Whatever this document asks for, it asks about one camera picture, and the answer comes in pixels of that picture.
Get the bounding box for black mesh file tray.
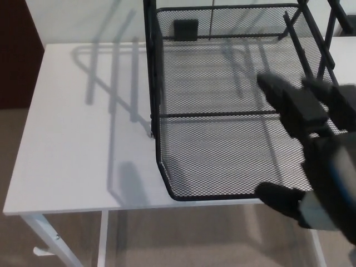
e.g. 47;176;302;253
154;3;342;202

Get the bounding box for white desk side hook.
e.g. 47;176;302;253
32;246;54;258

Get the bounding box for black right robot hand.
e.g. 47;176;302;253
254;72;356;246

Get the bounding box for white metal frame desk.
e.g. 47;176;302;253
2;34;356;267

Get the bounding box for dark brown wooden panel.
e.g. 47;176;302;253
0;0;46;111

